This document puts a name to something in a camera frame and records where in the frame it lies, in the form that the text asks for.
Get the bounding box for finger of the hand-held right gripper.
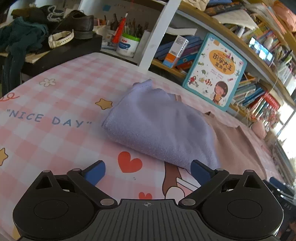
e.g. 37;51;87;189
269;177;295;197

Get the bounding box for black smartphone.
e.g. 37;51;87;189
248;36;275;67

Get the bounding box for white charging cable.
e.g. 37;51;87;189
246;65;279;127

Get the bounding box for red thick dictionary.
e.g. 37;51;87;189
264;93;281;109

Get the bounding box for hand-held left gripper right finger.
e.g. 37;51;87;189
178;160;264;207

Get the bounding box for cream quilted handbag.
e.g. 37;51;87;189
188;0;208;11

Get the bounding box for wooden bookshelf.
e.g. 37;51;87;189
79;0;296;121

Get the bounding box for black box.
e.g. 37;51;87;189
20;34;103;77

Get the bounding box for white and orange toothpaste box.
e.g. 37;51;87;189
162;35;189;68

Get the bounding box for cream wrist watch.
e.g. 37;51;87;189
48;30;74;49

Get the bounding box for dark green cloth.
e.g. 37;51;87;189
0;17;49;95

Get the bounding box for colourful bead ornament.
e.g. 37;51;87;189
254;107;278;123

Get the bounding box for leaning blue books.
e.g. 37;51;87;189
154;36;204;70

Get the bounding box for pink checkered tablecloth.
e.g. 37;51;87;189
0;52;296;241

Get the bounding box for stack of flat books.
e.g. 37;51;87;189
272;137;296;186

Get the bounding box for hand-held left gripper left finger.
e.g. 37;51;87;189
32;160;114;207

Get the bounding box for red tassel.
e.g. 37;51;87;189
112;13;128;44

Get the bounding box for white can with green lid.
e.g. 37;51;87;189
116;33;141;58

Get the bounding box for brown leather shoe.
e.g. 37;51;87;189
54;10;94;39

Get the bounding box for pink and purple sweater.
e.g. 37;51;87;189
102;79;270;181

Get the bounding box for teal children's picture book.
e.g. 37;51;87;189
182;32;248;112

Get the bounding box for pink plush toy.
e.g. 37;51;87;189
251;120;267;139

